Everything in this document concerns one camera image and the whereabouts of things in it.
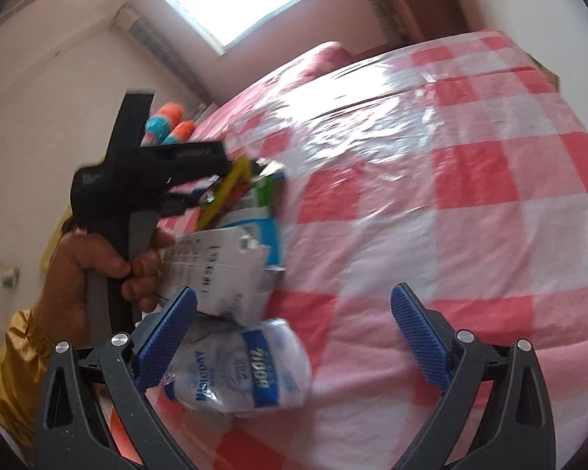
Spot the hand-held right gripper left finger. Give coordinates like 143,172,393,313
33,286,199,470

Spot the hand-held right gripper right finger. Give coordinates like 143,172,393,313
389,283,557,470

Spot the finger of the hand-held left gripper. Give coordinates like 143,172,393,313
164,179,216,216
169,141,229,189

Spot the yellow snack packet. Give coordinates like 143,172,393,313
196,155,256,231

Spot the white paper bag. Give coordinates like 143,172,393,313
157,206,285,326

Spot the white blue wipes packet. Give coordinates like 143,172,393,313
163,318,312,419

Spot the person's left hand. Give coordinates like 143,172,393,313
36,231,176,349

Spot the orange blue rolled blanket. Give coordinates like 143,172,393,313
162,120,194,146
144,102,184,145

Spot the green white packet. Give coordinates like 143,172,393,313
247,159,287,206

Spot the pink printed bed blanket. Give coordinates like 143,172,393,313
157,40,354,236

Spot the red white checked tablecloth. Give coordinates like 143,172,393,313
105,29,588,470

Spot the window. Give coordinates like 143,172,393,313
159,0,324,54

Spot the grey curtain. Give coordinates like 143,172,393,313
358,0,422,50

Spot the brown wooden cabinet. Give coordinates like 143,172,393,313
387,0,471,42

